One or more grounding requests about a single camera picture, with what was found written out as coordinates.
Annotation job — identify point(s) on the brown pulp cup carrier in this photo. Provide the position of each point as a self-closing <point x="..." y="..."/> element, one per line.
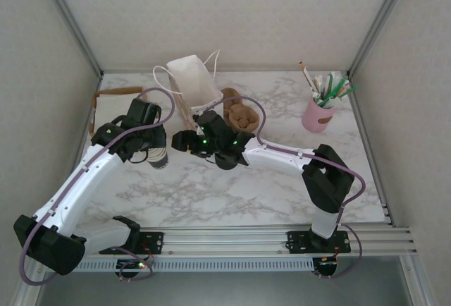
<point x="243" y="119"/>

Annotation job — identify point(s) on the beige paper cup stack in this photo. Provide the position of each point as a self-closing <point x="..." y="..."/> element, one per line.
<point x="158" y="161"/>

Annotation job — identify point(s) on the cartoon animal print paper bag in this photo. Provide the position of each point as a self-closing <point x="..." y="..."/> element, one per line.
<point x="190" y="80"/>

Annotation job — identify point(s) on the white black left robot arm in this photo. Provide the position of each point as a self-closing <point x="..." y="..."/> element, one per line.
<point x="88" y="179"/>

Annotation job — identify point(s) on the white paper napkins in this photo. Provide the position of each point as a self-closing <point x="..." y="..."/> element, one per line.
<point x="112" y="108"/>

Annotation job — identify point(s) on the brown cardboard napkin tray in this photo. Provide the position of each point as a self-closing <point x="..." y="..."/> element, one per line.
<point x="112" y="92"/>

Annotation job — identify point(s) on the pink straw holder cup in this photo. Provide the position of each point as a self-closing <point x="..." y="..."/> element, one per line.
<point x="317" y="117"/>

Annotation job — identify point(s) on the brown paper wrapped straw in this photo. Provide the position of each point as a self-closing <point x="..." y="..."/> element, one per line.
<point x="307" y="75"/>

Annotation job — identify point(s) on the controller board with LED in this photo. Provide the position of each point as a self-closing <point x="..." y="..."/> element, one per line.
<point x="326" y="265"/>
<point x="132" y="265"/>

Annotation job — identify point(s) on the aluminium back frame rail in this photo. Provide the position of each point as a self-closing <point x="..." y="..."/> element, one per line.
<point x="264" y="71"/>

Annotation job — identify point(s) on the aluminium frame post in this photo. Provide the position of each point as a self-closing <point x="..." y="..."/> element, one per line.
<point x="378" y="20"/>
<point x="75" y="27"/>

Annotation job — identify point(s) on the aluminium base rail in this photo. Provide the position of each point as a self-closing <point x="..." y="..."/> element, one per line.
<point x="229" y="240"/>

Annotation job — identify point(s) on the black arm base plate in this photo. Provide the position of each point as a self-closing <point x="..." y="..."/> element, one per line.
<point x="299" y="242"/>
<point x="153" y="242"/>

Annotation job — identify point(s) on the aluminium side frame rail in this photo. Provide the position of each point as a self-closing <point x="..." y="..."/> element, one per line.
<point x="370" y="151"/>

